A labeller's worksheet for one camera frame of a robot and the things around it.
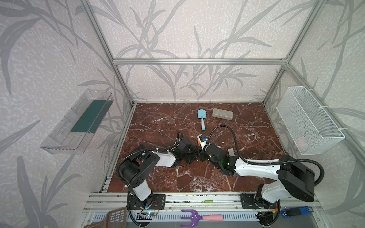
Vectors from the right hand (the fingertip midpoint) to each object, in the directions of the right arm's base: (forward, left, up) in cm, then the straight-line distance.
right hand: (197, 140), depth 83 cm
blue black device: (-34, -46, -13) cm, 58 cm away
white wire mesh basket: (-5, -50, +21) cm, 55 cm away
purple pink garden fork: (-36, +2, -12) cm, 38 cm away
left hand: (-2, -4, -9) cm, 10 cm away
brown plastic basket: (-37, +41, -12) cm, 57 cm away
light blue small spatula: (+31, -5, -13) cm, 34 cm away
